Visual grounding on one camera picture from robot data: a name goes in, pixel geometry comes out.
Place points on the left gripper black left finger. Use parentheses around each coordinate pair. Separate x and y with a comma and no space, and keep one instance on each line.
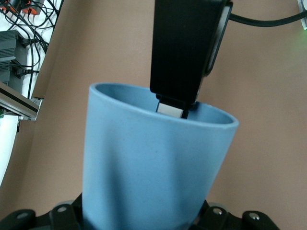
(60,215)

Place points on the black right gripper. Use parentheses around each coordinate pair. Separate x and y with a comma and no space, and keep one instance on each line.
(180,48)

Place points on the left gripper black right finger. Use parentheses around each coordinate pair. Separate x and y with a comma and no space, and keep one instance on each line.
(216,215)

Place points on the blue plastic cup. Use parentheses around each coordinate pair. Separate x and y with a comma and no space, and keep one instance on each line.
(153,167)

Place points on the brown table cover sheet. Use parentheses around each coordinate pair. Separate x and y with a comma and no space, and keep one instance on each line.
(263,119)

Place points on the grey power supply box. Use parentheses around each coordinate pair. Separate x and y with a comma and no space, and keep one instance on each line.
(9,45)
(8,74)

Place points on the orange tipped connector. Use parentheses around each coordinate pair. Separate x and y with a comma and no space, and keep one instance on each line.
(28,8)
(6,6)

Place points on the aluminium frame post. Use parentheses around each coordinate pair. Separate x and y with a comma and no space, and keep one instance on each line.
(19,103)

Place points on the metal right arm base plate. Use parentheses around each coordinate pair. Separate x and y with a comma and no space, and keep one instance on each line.
(303,14)

